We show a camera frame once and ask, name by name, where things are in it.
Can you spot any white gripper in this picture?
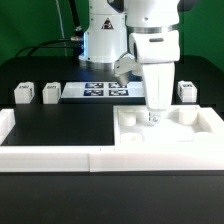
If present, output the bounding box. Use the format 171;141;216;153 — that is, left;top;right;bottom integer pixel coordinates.
129;30;180;125

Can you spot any white square table top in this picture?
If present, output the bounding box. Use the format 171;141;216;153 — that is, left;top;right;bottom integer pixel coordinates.
113;105;224;145

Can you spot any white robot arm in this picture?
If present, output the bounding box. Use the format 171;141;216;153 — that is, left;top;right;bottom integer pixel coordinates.
79;0;200;124

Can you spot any white tag sheet with markers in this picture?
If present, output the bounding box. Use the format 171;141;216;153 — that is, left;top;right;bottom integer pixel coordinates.
61;82;144;99

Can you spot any white U-shaped fence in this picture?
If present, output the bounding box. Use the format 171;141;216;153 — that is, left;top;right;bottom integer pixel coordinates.
0;109;224;172

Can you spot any black cable bundle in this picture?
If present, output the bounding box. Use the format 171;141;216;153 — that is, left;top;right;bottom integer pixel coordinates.
14;0;84;58

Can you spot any white thin cable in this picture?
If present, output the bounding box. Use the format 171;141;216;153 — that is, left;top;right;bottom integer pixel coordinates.
54;0;69;58

